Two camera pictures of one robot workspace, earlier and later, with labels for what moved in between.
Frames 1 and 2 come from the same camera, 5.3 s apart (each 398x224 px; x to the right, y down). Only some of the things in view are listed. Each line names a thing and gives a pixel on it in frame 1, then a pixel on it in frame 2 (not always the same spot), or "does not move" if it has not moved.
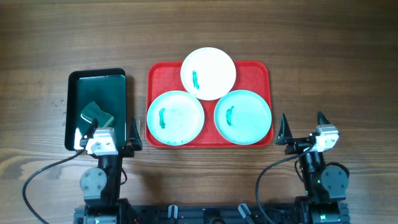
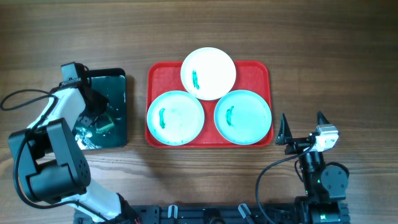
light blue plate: [242, 117] does not move
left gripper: [128, 151] to [101, 103]
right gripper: [283, 137] does not move
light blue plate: [175, 117] does not move
